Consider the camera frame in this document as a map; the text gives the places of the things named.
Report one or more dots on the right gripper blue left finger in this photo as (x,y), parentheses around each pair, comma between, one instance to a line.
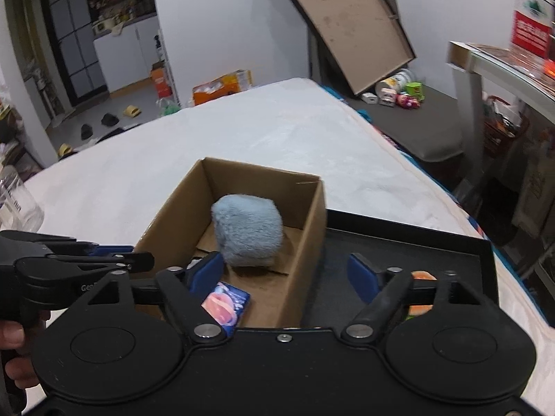
(201,275)

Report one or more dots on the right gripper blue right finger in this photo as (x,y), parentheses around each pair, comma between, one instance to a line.
(369,280)

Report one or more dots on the blue tissue packet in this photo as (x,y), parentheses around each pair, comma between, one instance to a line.
(226,304)

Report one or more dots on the orange hamburger plush toy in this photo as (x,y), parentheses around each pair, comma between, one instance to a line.
(422,296)

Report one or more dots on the grey fluffy plush toy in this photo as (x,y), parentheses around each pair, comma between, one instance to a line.
(248,230)

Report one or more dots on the brown cardboard box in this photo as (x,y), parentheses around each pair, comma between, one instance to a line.
(183,228)

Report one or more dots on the person's left hand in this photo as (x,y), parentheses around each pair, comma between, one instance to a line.
(17,373)

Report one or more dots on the black tray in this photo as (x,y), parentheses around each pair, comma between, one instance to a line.
(333,301)

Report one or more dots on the clear glass jar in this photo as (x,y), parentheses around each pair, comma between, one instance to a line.
(19,209)

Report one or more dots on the grey bench cushion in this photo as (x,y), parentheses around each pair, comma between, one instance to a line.
(430,133)

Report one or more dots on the yellow slipper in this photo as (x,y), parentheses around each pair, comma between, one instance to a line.
(131,111)

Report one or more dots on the black slipper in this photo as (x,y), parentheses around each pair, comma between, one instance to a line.
(109,120)

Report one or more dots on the orange paper bag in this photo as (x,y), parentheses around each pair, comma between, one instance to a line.
(225,85)

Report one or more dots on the green toy cup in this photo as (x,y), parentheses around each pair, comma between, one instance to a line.
(415,90)

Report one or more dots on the white round tin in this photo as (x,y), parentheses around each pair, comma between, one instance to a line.
(397,82)

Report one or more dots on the large brown framed board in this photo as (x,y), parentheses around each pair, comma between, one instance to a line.
(364,37)

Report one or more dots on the clear plastic water bottle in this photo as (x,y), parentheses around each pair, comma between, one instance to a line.
(531,31)

